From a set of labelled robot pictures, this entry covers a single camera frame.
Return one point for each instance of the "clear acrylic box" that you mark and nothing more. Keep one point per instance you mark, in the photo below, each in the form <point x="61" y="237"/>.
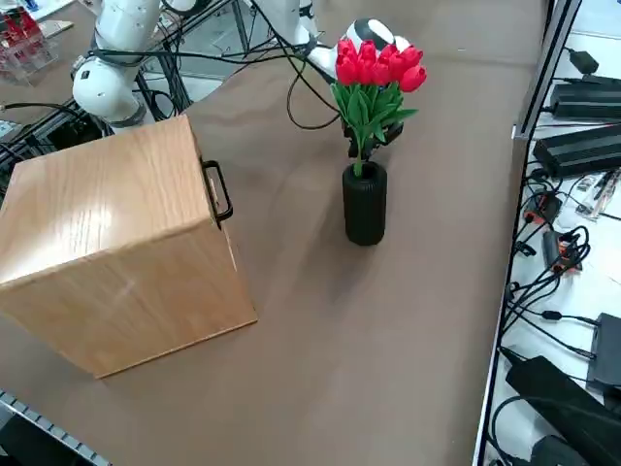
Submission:
<point x="24" y="53"/>

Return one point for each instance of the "small black adapter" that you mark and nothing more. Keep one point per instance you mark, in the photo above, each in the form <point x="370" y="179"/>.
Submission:
<point x="584" y="60"/>

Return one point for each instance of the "black ribbed vase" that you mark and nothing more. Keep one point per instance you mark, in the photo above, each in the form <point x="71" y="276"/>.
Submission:
<point x="364" y="209"/>

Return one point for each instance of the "red tulip bouquet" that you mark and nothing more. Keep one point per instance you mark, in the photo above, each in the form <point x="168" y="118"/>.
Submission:
<point x="369" y="68"/>

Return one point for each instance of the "large black case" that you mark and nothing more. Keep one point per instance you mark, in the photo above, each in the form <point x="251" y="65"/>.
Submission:
<point x="558" y="403"/>

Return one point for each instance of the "wooden drawer box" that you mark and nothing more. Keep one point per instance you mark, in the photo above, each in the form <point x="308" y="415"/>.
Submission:
<point x="107" y="242"/>

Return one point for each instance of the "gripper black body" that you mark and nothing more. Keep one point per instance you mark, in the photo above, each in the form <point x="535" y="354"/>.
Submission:
<point x="394" y="132"/>

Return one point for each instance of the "cardboard sheet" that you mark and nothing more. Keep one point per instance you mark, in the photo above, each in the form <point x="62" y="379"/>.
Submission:
<point x="54" y="27"/>

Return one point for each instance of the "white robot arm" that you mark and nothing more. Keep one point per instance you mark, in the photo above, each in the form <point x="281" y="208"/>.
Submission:
<point x="104" y="92"/>

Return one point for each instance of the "flat black box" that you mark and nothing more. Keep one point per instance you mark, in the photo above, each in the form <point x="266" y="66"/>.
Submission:
<point x="606" y="354"/>

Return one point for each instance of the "orange and black device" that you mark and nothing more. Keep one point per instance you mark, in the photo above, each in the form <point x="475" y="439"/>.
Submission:
<point x="545" y="209"/>
<point x="558" y="252"/>

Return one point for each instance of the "long aluminium frame post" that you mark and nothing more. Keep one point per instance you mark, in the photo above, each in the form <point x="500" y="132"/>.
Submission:
<point x="548" y="73"/>

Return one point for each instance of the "black power supply brick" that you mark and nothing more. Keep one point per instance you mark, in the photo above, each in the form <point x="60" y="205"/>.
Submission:
<point x="577" y="150"/>
<point x="587" y="99"/>

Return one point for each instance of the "grey slotted rail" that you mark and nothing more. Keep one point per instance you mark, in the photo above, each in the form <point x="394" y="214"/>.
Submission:
<point x="43" y="422"/>

